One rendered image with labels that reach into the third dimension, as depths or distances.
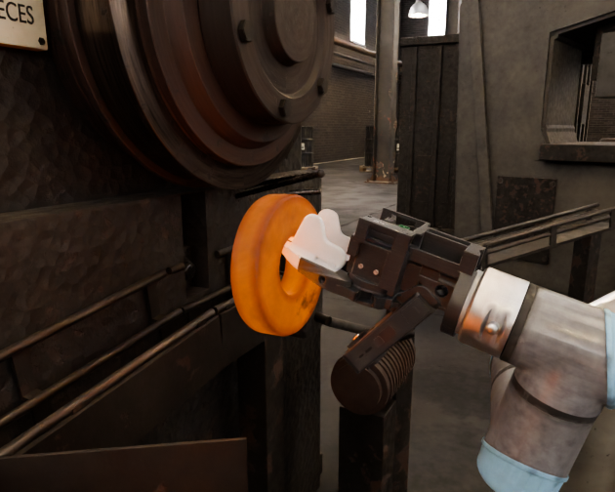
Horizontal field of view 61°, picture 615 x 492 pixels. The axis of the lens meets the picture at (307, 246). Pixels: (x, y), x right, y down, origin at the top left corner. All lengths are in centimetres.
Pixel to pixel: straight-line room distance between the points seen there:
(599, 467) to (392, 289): 103
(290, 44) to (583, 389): 52
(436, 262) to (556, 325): 11
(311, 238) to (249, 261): 7
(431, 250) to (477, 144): 293
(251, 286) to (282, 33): 35
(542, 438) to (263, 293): 28
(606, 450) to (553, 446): 92
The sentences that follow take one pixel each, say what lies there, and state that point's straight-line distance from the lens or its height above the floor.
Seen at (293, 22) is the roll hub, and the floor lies 110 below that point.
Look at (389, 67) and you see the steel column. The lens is 971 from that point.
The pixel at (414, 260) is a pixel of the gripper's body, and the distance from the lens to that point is 49.
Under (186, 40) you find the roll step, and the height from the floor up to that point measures 107.
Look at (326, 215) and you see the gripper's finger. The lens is 56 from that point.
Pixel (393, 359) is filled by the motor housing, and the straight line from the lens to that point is 109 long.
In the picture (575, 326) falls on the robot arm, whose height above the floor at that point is 81.
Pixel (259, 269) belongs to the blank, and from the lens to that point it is 50.
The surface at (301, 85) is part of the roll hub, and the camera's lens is 79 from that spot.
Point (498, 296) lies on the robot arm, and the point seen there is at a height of 83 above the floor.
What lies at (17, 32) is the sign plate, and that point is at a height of 107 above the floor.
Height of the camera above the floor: 97
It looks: 13 degrees down
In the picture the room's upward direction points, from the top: straight up
